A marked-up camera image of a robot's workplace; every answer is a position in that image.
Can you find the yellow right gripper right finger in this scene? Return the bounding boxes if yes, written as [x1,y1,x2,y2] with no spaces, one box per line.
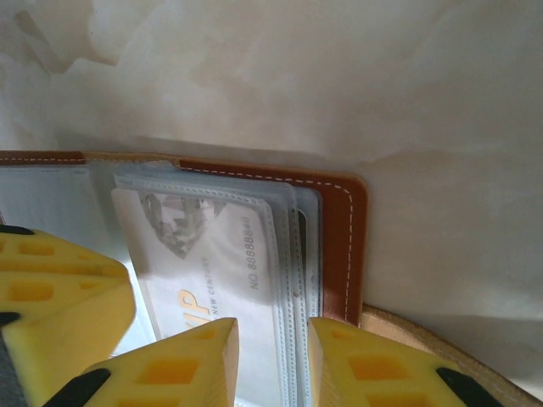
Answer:
[307,317,535,407]

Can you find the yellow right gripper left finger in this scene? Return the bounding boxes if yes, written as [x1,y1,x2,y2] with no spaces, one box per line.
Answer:
[42,316,238,407]

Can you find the white VIP diamond card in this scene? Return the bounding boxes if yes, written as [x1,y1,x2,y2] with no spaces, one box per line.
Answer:
[110,186,279,340]

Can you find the brown leather card holder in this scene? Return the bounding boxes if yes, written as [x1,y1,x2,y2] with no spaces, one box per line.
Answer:
[0,150,543,407]

